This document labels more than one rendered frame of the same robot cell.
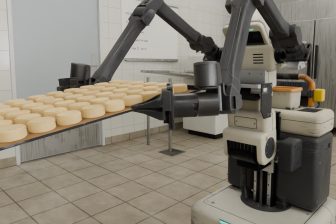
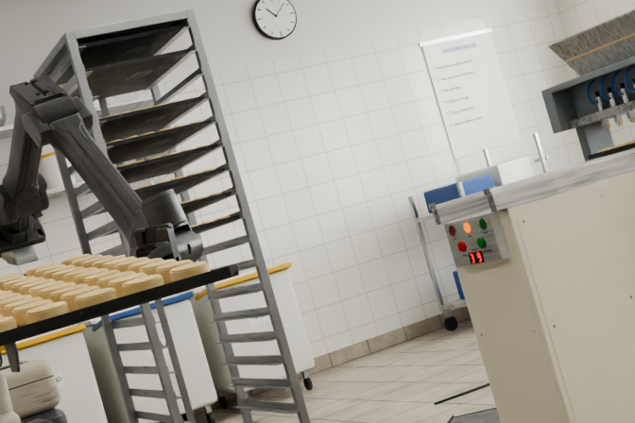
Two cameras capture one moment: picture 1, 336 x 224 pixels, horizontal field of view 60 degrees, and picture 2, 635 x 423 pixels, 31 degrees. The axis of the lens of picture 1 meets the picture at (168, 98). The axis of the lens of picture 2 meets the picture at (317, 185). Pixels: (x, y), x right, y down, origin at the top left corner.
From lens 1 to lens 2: 1.61 m
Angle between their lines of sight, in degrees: 72
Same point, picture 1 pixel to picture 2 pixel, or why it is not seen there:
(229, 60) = (135, 200)
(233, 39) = (114, 174)
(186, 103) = (181, 245)
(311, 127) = (42, 389)
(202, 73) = (175, 205)
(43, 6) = not seen: outside the picture
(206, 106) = (195, 246)
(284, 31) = (36, 184)
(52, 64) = not seen: outside the picture
